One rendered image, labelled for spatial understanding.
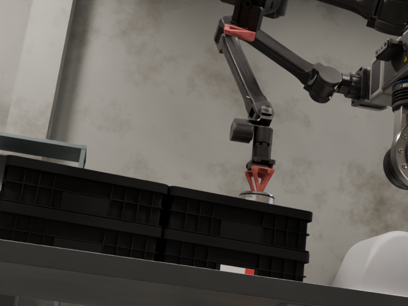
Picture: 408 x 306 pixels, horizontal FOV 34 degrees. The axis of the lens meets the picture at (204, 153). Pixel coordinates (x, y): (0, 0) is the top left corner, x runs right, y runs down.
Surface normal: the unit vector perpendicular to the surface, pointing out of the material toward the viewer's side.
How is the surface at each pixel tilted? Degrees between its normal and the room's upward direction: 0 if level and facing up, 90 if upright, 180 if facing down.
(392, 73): 90
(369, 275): 90
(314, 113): 90
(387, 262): 90
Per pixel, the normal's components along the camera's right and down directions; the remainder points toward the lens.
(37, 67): 0.18, -0.25
